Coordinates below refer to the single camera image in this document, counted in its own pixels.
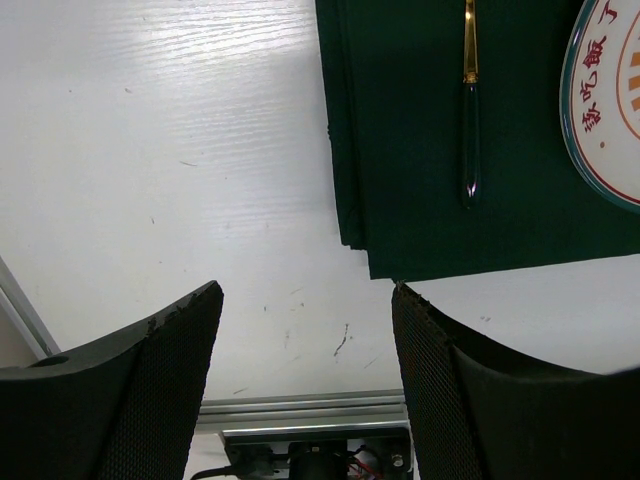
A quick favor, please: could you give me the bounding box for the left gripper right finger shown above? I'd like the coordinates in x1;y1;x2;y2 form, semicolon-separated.
391;283;639;479

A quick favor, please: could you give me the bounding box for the gold fork black handle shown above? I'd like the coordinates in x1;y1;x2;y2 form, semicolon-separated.
462;0;481;209

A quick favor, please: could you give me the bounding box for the dark green cloth napkin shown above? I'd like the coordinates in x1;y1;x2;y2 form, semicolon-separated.
315;1;639;281

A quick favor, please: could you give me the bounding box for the orange sunburst patterned plate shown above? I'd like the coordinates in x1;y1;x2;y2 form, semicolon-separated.
559;1;639;214

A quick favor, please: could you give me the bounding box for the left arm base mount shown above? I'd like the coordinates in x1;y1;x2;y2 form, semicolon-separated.
189;426;415;479

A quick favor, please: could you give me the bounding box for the aluminium table frame rail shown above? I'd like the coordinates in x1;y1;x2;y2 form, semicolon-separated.
1;263;408;436

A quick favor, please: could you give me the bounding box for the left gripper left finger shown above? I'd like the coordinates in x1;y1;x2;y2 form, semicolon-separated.
1;281;224;479

